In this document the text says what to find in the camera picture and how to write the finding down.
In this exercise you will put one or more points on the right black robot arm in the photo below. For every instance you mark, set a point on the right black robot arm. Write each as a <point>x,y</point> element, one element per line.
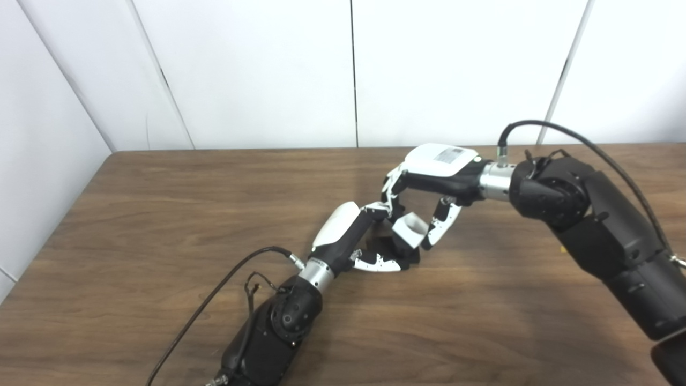
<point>605,230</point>

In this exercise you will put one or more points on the white square piece with hole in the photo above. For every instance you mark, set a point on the white square piece with hole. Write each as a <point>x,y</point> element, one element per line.
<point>410,234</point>

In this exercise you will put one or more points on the black peg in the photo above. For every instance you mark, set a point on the black peg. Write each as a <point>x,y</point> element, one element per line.
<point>410,258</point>

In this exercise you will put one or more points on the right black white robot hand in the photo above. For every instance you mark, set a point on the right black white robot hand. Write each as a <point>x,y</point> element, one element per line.
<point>439,166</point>

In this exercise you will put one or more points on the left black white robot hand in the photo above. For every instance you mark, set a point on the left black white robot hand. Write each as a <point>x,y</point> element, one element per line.
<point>337,230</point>

